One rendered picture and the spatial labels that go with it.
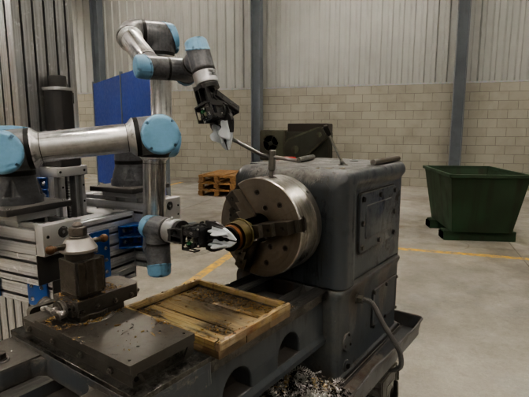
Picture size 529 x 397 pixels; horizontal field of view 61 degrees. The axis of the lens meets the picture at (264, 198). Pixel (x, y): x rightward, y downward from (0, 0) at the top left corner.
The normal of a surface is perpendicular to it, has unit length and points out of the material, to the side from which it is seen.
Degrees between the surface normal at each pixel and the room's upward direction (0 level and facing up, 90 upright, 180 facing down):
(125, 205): 90
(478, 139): 90
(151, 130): 90
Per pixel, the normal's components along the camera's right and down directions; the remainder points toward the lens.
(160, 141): 0.47, 0.13
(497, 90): -0.31, 0.15
